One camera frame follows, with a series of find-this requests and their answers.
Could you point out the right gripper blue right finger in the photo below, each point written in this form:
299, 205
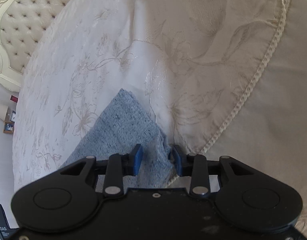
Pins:
194, 166

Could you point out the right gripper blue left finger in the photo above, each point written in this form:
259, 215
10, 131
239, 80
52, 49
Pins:
120, 166

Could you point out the grey knit pants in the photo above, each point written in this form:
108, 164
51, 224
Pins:
121, 126

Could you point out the cream embroidered bedspread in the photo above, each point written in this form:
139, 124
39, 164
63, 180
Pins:
218, 77

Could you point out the small white clock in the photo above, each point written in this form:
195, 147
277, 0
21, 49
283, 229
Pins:
13, 116

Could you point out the left bedside lamp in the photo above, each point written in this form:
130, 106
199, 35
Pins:
3, 111

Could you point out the black handheld device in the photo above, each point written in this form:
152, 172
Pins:
5, 230

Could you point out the cream tufted headboard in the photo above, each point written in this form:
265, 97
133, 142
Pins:
22, 24

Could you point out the wooden picture frame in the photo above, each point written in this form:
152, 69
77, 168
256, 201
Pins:
8, 127

